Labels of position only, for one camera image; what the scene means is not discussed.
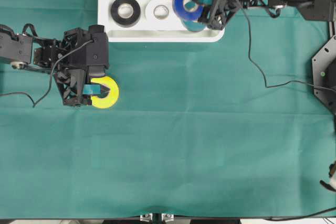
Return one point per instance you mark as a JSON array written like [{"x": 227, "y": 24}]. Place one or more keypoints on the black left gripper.
[{"x": 70, "y": 74}]

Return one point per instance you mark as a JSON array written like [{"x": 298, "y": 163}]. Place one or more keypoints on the yellow tape roll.
[{"x": 111, "y": 98}]

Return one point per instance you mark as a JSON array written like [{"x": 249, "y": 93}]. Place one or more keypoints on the teal tape roll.
[{"x": 193, "y": 25}]

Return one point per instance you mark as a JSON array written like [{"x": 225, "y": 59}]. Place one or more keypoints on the blue tape roll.
[{"x": 183, "y": 13}]

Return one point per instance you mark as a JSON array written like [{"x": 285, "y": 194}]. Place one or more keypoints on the white tape roll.
[{"x": 160, "y": 14}]

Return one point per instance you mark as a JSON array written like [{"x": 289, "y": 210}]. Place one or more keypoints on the black tape roll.
[{"x": 126, "y": 13}]

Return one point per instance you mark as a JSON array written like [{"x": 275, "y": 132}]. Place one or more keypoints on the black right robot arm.
[{"x": 323, "y": 62}]

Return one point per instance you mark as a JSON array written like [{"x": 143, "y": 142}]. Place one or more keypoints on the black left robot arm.
[{"x": 27, "y": 51}]

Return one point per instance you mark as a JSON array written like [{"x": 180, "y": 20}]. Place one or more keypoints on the white plastic case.
[{"x": 144, "y": 32}]

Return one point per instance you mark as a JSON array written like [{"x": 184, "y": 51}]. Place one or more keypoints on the green table cloth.
[{"x": 220, "y": 129}]

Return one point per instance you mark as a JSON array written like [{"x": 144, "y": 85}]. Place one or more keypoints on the white object at right edge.
[{"x": 330, "y": 185}]

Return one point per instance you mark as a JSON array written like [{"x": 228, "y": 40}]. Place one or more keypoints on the metal bracket at table edge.
[{"x": 157, "y": 218}]

